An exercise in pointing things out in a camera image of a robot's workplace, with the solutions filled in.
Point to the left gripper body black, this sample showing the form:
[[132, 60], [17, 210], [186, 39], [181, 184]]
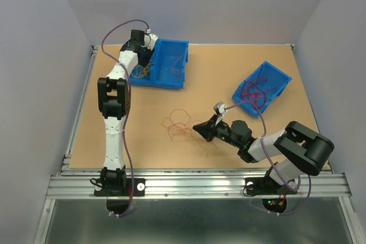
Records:
[[147, 54]]

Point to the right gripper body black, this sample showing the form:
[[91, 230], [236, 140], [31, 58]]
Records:
[[222, 131]]

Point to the blue bin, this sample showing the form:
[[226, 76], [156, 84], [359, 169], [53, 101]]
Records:
[[260, 88], [140, 76], [169, 67]]

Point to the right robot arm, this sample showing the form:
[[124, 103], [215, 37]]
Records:
[[305, 152]]

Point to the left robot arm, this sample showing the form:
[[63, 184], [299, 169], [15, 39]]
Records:
[[114, 100]]

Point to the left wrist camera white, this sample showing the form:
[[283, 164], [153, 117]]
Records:
[[150, 40]]

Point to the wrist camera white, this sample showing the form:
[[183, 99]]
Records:
[[150, 40], [220, 110]]

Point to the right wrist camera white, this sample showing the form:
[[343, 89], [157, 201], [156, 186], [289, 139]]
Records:
[[220, 110]]

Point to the aluminium left rail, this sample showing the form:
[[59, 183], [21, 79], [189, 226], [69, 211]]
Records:
[[69, 149]]

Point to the aluminium rail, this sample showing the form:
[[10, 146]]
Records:
[[194, 184], [69, 149]]

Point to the aluminium front rail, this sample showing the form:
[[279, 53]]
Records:
[[194, 184]]

